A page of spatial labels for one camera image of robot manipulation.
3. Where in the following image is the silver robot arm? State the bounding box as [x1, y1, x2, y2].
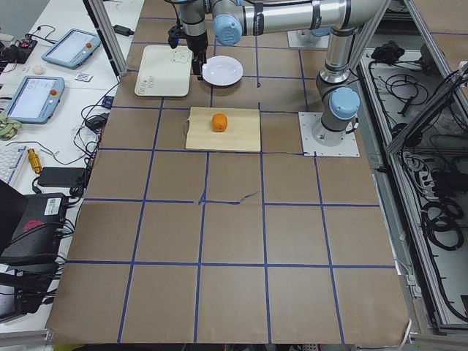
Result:
[204, 1, 374, 135]
[168, 1, 211, 80]

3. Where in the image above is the aluminium frame post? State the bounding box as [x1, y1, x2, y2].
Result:
[83, 0, 128, 78]

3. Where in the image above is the cream bear tray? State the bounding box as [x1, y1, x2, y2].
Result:
[135, 45, 192, 97]

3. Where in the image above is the white keyboard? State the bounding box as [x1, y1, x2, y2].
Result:
[0, 146, 28, 186]

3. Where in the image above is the blue teach pendant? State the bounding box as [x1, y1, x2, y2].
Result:
[7, 75, 65, 124]
[42, 29, 101, 69]

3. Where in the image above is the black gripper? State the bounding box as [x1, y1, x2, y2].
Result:
[186, 32, 208, 80]

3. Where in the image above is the gold cylindrical connector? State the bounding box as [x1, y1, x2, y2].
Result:
[28, 148, 42, 174]

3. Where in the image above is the black power adapter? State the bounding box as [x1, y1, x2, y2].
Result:
[37, 167, 85, 187]

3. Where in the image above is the wooden cutting board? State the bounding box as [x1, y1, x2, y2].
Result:
[186, 107, 261, 152]

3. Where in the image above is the white round plate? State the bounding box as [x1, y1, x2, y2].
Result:
[202, 56, 244, 86]

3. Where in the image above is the black computer box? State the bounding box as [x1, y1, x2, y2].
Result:
[1, 193, 69, 266]

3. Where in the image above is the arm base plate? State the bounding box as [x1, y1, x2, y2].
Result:
[298, 112, 360, 157]
[287, 31, 329, 51]

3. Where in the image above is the orange fruit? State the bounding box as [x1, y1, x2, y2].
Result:
[211, 113, 228, 132]

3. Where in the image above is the near blue teach pendant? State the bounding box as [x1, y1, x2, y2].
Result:
[7, 75, 65, 124]

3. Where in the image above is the far blue teach pendant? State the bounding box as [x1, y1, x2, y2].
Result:
[42, 29, 101, 69]

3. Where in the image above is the aluminium cable rack frame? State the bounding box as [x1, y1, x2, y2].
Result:
[358, 1, 467, 338]

